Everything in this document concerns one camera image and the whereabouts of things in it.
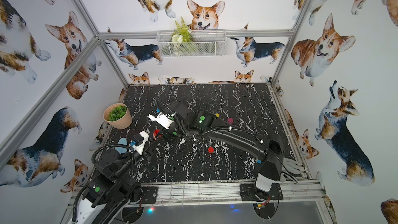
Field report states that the green moss plant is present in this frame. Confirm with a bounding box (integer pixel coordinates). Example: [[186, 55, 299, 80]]
[[108, 105, 127, 122]]

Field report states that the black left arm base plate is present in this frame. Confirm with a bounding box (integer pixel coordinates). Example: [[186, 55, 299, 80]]
[[131, 186, 159, 204]]

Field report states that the aluminium front rail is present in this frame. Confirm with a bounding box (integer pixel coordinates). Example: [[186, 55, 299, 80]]
[[74, 178, 325, 207]]

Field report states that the red paint jar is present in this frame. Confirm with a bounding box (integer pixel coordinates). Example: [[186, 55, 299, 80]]
[[153, 129, 161, 140]]

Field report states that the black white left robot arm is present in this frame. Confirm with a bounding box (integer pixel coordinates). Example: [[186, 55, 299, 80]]
[[69, 144, 155, 224]]

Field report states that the beige paper plant pot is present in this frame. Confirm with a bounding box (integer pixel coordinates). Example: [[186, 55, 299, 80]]
[[103, 103, 132, 130]]

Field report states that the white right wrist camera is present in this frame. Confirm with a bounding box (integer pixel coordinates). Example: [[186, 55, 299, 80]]
[[148, 108, 174, 129]]

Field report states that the light blue silicone spatula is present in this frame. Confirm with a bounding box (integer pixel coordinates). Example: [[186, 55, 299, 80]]
[[116, 137, 128, 155]]

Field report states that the white wire mesh basket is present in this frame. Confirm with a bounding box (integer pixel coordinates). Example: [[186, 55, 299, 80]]
[[156, 30, 227, 58]]

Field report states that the green fern plant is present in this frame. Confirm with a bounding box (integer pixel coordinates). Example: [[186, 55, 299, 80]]
[[171, 17, 193, 56]]

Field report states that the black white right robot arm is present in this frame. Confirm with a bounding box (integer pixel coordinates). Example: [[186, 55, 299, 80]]
[[154, 99, 286, 192]]

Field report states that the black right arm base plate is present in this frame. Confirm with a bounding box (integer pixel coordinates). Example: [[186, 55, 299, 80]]
[[239, 183, 284, 202]]

